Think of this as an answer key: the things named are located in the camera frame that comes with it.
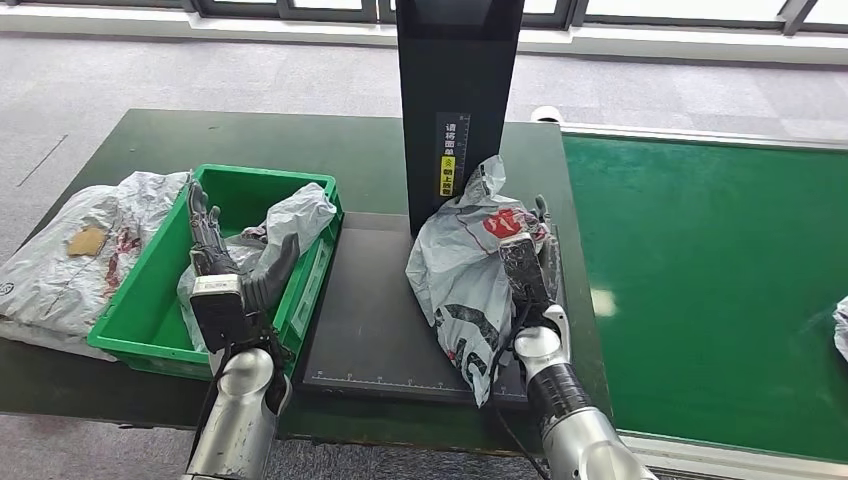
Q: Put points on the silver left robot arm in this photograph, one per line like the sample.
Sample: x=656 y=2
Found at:
x=238 y=424

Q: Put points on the black inbound scanner machine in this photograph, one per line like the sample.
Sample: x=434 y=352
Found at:
x=371 y=318

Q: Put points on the grey parcel with red marks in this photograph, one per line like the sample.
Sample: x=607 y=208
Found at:
x=842 y=331

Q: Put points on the grey parcel with black lettering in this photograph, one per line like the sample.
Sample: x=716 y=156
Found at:
x=457 y=278

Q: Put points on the green plastic crate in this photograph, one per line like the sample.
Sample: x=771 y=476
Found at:
x=152 y=305

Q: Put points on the dark green table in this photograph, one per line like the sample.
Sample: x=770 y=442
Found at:
x=265 y=146

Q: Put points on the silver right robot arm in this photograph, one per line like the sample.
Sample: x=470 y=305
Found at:
x=576 y=437

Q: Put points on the green conveyor belt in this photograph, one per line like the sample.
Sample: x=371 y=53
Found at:
x=696 y=232

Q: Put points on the plain grey plastic parcel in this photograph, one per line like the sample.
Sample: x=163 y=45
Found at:
x=298 y=212

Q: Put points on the white conveyor roller end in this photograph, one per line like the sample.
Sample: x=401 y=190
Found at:
x=546 y=114

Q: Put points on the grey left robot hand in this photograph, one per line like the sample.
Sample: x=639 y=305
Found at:
x=262 y=291

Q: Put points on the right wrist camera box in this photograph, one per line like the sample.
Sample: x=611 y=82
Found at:
x=523 y=272

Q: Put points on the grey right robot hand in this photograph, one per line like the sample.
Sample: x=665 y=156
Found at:
x=540 y=208

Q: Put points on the grey parcel with brown patch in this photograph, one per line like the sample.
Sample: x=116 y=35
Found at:
x=46 y=285

